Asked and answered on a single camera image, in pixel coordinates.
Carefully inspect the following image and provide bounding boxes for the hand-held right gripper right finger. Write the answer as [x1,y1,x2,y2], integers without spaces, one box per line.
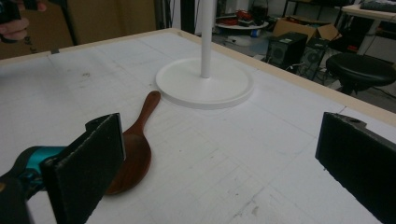
[315,111,396,224]

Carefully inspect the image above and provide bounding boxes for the dark keyboard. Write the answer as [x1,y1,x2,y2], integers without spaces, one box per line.
[360,0,396,13]

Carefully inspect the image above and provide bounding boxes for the open cardboard box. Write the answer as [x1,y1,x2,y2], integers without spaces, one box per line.
[272,16,343,42]

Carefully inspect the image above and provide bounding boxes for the black metal stand pole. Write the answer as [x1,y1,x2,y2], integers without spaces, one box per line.
[59,0,79,47]

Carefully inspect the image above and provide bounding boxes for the brown wooden spoon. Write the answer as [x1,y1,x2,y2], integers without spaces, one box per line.
[104,90,163,196]

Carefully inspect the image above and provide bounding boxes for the white round side table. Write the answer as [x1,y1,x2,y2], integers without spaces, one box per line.
[214,21,271,31]

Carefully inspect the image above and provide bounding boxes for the dark glass jug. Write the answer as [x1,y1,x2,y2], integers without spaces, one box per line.
[250,0,270,26]

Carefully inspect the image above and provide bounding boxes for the red tool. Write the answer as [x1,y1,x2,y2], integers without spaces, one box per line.
[233,9,254,22]

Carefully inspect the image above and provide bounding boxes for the white round-base stand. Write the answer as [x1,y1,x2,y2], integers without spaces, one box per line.
[155,0,255,111]

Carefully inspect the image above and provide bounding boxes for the black computer case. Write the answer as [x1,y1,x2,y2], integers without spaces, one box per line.
[297,37,332,79]

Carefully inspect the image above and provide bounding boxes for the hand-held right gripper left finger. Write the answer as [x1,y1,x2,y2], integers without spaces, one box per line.
[40,112,127,224]

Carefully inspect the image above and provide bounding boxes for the light wooden desk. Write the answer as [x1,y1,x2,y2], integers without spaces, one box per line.
[340,3,396,57]

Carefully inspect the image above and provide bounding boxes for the brown cardboard board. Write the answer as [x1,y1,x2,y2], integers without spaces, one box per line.
[0,0,157,61]

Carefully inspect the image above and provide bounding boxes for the black round stool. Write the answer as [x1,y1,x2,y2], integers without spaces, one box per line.
[325,51,396,96]

